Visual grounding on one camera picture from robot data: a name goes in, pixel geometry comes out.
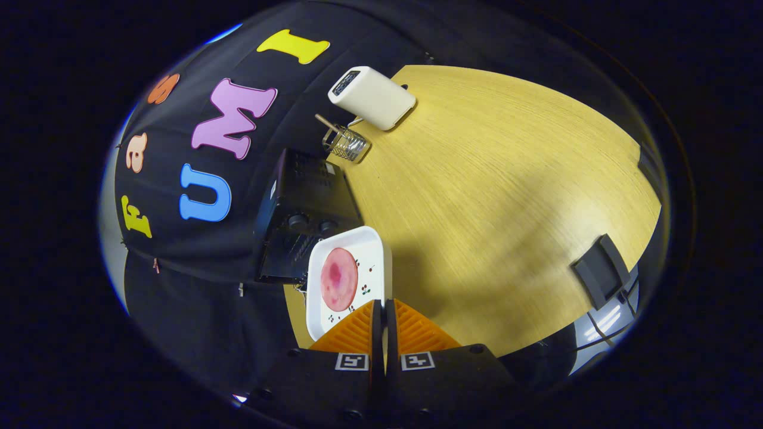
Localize black backdrop cloth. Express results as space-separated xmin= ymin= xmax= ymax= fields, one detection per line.
xmin=98 ymin=0 xmax=466 ymax=412

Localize black toaster oven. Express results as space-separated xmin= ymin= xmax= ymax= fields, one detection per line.
xmin=253 ymin=148 xmax=364 ymax=285

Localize wire utensil holder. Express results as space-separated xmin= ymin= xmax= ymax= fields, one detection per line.
xmin=322 ymin=124 xmax=372 ymax=163

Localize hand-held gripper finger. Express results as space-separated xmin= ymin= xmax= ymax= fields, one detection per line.
xmin=235 ymin=300 xmax=385 ymax=427
xmin=386 ymin=299 xmax=519 ymax=427

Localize white square plate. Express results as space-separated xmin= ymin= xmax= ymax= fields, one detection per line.
xmin=306 ymin=226 xmax=394 ymax=341

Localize pink round meat slice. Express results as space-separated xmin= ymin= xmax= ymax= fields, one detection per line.
xmin=320 ymin=247 xmax=359 ymax=312

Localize white pop-up toaster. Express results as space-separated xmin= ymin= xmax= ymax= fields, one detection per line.
xmin=327 ymin=66 xmax=417 ymax=132

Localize dark grey chair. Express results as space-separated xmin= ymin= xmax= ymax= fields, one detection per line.
xmin=570 ymin=234 xmax=632 ymax=312

